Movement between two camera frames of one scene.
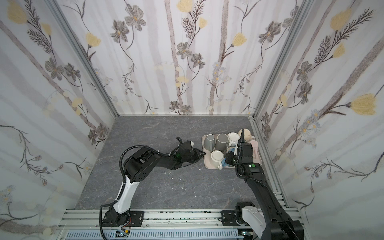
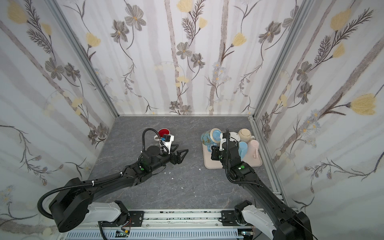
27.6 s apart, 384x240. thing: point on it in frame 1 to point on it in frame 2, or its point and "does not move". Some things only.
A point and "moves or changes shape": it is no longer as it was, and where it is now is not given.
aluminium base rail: (154, 218) does not move
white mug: (233, 138) does not move
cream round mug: (247, 135) does not move
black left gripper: (198, 155) to (177, 159)
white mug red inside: (216, 158) moves or changes shape
